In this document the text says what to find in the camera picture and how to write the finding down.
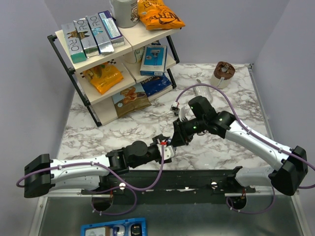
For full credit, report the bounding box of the teal silver toothpaste box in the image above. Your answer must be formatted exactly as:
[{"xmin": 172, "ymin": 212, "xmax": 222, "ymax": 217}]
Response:
[{"xmin": 62, "ymin": 23, "xmax": 87, "ymax": 63}]

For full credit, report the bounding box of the purple white box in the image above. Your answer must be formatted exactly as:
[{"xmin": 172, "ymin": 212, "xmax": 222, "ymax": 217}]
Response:
[{"xmin": 98, "ymin": 10, "xmax": 125, "ymax": 48}]

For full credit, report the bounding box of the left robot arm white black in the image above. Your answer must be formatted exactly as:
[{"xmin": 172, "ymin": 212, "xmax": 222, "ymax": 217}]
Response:
[{"xmin": 17, "ymin": 135, "xmax": 176, "ymax": 198}]

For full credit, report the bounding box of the dark blue chips bag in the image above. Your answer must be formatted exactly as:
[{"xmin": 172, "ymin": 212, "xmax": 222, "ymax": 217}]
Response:
[{"xmin": 140, "ymin": 75, "xmax": 172, "ymax": 97}]

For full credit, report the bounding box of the silver toothpaste box middle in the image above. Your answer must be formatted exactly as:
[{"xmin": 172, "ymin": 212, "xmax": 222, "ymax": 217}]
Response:
[{"xmin": 74, "ymin": 18, "xmax": 99, "ymax": 58}]

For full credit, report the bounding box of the brown white cup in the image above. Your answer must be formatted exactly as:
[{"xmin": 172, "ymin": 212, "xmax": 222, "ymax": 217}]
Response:
[{"xmin": 210, "ymin": 61, "xmax": 235, "ymax": 89}]

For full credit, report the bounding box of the grey white mug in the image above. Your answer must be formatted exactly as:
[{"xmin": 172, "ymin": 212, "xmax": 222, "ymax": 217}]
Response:
[{"xmin": 109, "ymin": 0, "xmax": 139, "ymax": 29}]

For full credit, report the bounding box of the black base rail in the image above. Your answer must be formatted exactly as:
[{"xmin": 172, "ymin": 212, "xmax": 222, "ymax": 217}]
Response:
[{"xmin": 50, "ymin": 169, "xmax": 256, "ymax": 205}]

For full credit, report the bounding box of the brown blue snack bag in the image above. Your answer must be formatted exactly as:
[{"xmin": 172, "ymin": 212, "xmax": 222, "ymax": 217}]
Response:
[{"xmin": 112, "ymin": 83, "xmax": 151, "ymax": 118}]

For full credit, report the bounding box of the white cup on shelf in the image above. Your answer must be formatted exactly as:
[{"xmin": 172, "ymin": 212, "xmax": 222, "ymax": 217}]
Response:
[{"xmin": 123, "ymin": 47, "xmax": 145, "ymax": 64}]

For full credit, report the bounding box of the blue plastic tray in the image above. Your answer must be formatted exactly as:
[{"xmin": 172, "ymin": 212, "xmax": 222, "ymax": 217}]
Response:
[{"xmin": 81, "ymin": 218, "xmax": 148, "ymax": 236}]

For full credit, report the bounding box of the orange snack bag middle shelf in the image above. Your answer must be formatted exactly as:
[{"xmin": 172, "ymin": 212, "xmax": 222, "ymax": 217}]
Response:
[{"xmin": 83, "ymin": 62, "xmax": 124, "ymax": 94}]

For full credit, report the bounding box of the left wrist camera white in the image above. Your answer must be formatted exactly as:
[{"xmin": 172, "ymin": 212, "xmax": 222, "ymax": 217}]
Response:
[{"xmin": 163, "ymin": 146, "xmax": 176, "ymax": 160}]

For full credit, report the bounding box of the orange chips bag top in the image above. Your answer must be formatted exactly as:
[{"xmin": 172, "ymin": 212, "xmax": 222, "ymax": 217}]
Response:
[{"xmin": 137, "ymin": 0, "xmax": 186, "ymax": 30}]

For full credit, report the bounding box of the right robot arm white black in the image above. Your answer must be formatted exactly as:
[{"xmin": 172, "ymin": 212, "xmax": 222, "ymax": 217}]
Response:
[{"xmin": 170, "ymin": 96, "xmax": 308, "ymax": 196}]

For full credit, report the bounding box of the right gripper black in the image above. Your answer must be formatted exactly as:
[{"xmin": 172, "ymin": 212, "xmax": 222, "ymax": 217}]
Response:
[{"xmin": 169, "ymin": 117, "xmax": 206, "ymax": 148}]

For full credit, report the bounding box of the black and cream shelf rack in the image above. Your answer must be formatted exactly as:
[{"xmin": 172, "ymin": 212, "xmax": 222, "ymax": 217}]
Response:
[{"xmin": 47, "ymin": 23, "xmax": 180, "ymax": 127}]

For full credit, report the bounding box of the blue razor box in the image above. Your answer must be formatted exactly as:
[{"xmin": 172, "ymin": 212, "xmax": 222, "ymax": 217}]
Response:
[{"xmin": 140, "ymin": 45, "xmax": 167, "ymax": 76}]

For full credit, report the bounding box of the silver glitter pouch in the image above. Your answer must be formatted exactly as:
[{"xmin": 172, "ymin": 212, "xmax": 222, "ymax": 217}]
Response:
[{"xmin": 193, "ymin": 86, "xmax": 213, "ymax": 103}]

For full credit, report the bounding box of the silver blue toothpaste box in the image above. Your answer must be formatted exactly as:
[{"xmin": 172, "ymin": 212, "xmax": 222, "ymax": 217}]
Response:
[{"xmin": 86, "ymin": 14, "xmax": 114, "ymax": 55}]

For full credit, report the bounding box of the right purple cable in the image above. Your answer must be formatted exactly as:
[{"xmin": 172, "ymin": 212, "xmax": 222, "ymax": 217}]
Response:
[{"xmin": 175, "ymin": 83, "xmax": 315, "ymax": 215}]

